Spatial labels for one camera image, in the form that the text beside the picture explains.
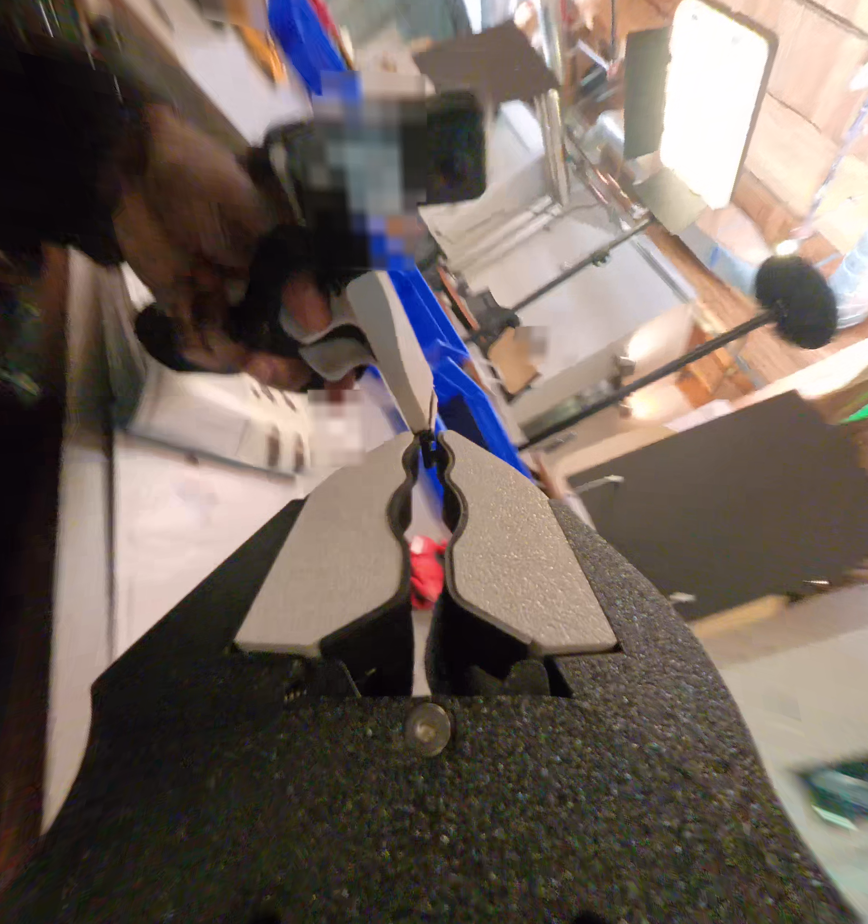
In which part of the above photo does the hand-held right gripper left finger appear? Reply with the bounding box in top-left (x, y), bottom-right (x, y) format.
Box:
top-left (235, 432), bottom-right (421, 658)

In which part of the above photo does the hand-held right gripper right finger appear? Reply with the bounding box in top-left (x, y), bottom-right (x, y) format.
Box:
top-left (437, 430), bottom-right (617, 658)

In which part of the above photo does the red lego sports car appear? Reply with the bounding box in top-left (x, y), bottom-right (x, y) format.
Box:
top-left (408, 534), bottom-right (449, 611)

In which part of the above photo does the person's left forearm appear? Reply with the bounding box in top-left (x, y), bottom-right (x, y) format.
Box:
top-left (109, 101), bottom-right (283, 362)

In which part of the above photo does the lego instruction booklet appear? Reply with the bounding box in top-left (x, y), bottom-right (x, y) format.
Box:
top-left (127, 361), bottom-right (312, 477)

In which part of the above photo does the person's left hand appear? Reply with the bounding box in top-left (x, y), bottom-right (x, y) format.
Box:
top-left (181, 274), bottom-right (334, 394)

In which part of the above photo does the black tripod stand pole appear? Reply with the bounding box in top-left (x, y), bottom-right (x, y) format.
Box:
top-left (510, 217), bottom-right (655, 311)

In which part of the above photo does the black-topped wooden table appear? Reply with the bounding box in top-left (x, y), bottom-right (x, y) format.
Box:
top-left (564, 390), bottom-right (868, 622)

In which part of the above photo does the black fuzzy ball on pole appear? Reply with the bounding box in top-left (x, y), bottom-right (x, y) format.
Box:
top-left (521, 256), bottom-right (839, 449)

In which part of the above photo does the white glowing light panel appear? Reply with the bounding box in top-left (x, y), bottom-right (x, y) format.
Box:
top-left (658, 0), bottom-right (780, 210)

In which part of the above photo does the dark green wall sign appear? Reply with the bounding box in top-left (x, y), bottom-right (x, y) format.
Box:
top-left (798, 758), bottom-right (868, 831)

